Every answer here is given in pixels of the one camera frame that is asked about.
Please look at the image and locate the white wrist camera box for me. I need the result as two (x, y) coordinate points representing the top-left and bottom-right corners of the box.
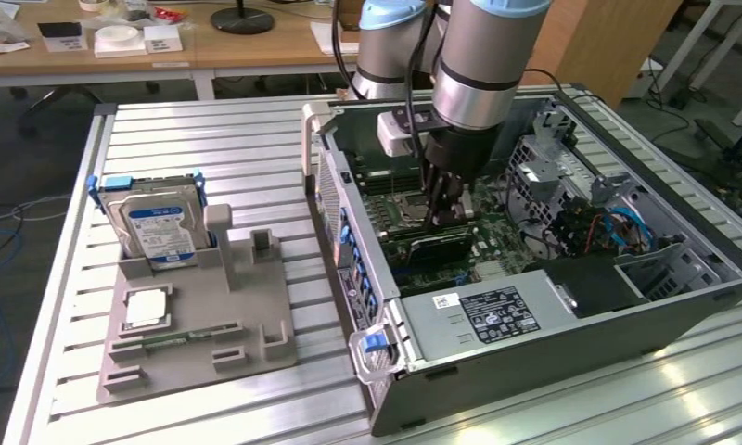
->
(374, 107), (444, 158)

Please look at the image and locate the grey power supply unit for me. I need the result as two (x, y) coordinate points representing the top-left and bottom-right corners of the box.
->
(397, 271), (580, 362)

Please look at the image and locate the open grey PC case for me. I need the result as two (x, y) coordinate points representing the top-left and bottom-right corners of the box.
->
(300, 83), (742, 439)

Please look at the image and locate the blue disk wire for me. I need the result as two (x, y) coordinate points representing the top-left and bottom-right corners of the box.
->
(592, 206), (656, 254)

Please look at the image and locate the CPU socket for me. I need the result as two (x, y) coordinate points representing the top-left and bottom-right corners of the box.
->
(394, 192), (432, 224)

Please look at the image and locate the silver CPU chip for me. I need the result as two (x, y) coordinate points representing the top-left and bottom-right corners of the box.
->
(126, 291), (167, 326)

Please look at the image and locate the red packet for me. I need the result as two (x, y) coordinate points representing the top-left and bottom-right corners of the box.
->
(150, 5), (190, 24)

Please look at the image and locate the green loose RAM stick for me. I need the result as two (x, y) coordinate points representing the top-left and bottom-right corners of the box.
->
(141, 325), (225, 350)

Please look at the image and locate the white paper stack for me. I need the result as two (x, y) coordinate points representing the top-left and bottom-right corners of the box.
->
(310, 20), (362, 57)

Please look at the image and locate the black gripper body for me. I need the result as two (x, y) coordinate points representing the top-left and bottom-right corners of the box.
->
(421, 128), (495, 181)

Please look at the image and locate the black and white labelled box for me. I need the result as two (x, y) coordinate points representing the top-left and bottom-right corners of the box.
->
(35, 21), (90, 53)

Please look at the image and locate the graphics card with black shroud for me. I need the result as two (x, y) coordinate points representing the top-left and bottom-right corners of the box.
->
(385, 222), (476, 268)

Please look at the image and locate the hard disk with blue carrier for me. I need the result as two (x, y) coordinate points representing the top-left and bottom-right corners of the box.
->
(85, 172), (210, 273)

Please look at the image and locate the blue case latch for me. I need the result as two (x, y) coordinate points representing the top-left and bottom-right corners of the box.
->
(357, 336), (388, 358)

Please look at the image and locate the brown cardboard box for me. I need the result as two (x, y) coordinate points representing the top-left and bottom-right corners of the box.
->
(333, 0), (362, 32)

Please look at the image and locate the wooden desk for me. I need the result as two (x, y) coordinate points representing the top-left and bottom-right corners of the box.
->
(0, 0), (532, 101)

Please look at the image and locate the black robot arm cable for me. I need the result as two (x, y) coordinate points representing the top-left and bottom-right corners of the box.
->
(329, 0), (437, 149)

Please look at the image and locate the black round lamp base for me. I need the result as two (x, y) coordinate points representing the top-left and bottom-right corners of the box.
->
(209, 0), (277, 35)

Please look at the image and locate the small white labelled box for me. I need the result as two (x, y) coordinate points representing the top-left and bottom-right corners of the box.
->
(142, 25), (183, 54)

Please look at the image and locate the silver metal drive cage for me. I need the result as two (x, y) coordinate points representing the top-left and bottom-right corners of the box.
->
(503, 99), (600, 233)

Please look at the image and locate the grey printed parts rack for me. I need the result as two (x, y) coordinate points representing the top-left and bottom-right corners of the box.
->
(95, 203), (298, 407)

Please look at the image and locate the black cable behind case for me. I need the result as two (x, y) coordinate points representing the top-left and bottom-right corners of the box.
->
(521, 68), (567, 94)

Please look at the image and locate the green motherboard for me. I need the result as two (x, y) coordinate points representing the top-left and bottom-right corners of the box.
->
(350, 155), (551, 298)

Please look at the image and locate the white box with round dish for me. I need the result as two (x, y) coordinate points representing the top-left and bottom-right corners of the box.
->
(91, 25), (147, 59)

